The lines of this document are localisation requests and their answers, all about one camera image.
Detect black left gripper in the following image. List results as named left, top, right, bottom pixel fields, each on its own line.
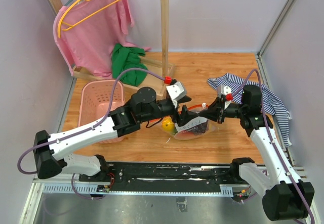
left=140, top=96, right=199, bottom=126

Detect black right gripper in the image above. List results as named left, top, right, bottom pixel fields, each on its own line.
left=199, top=97, right=246, bottom=124

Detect clear zip top bag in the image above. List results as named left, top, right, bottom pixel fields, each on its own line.
left=158, top=116, right=216, bottom=138

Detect yellow fake lemon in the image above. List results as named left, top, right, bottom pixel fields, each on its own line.
left=161, top=117, right=176, bottom=134

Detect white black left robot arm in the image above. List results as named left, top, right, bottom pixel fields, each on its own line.
left=33, top=84, right=207, bottom=182

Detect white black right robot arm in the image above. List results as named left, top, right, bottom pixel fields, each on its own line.
left=201, top=85, right=314, bottom=223

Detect dark purple fake grapes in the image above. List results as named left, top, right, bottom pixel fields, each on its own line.
left=190, top=121, right=209, bottom=136

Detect fake watermelon slice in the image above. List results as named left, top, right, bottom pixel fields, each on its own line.
left=174, top=131, right=201, bottom=140

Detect wooden clothes rack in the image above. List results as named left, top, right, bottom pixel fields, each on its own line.
left=37, top=0, right=176, bottom=101

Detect blue white striped cloth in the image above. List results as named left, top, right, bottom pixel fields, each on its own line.
left=207, top=73, right=292, bottom=147

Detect green cloth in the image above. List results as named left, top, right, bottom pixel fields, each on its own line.
left=111, top=43, right=147, bottom=86

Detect pink plastic basket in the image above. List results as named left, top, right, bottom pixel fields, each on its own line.
left=77, top=79, right=127, bottom=144

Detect pink shirt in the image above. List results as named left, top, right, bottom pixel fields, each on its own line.
left=53, top=6, right=150, bottom=79

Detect yellow clothes hanger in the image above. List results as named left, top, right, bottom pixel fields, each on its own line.
left=56, top=0, right=134, bottom=38

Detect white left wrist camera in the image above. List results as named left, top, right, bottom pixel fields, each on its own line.
left=166, top=81, right=187, bottom=102

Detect aluminium frame post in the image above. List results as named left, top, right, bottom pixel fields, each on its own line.
left=257, top=0, right=296, bottom=57

